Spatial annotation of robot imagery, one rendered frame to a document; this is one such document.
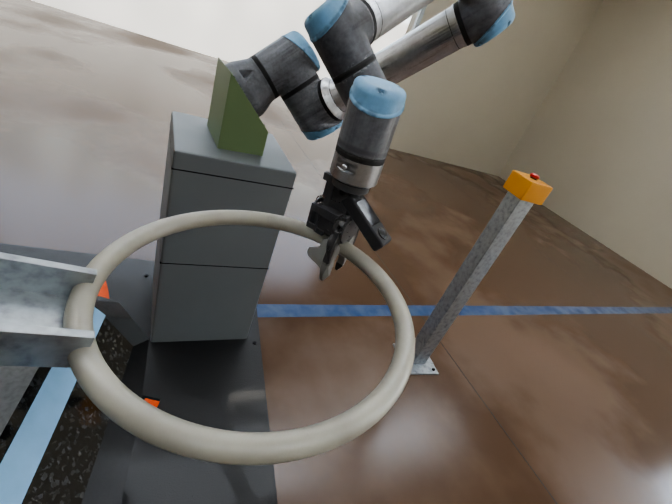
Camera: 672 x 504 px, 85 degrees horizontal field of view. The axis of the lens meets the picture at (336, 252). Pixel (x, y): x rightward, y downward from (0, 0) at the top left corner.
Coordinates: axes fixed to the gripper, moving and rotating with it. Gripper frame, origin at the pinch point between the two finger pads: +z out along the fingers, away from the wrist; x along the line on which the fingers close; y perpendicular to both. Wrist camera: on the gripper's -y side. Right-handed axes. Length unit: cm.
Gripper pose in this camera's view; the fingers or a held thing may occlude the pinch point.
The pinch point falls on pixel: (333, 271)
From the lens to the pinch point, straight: 77.2
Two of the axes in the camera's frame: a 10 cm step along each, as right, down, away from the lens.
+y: -8.1, -4.7, 3.4
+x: -5.2, 3.3, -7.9
